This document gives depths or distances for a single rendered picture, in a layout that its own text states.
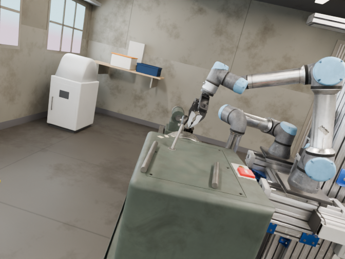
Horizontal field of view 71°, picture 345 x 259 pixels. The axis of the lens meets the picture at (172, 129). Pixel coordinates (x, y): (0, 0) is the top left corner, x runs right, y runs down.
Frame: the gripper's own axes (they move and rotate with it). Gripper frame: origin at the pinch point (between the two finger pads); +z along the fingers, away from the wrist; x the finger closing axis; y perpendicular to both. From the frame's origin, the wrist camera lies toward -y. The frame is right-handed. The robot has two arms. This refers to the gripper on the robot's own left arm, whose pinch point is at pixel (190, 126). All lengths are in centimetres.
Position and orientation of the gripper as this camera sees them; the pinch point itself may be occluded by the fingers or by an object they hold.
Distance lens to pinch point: 128.3
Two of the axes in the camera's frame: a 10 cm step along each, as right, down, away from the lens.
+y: 0.1, -2.8, 9.6
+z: -4.4, 8.6, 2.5
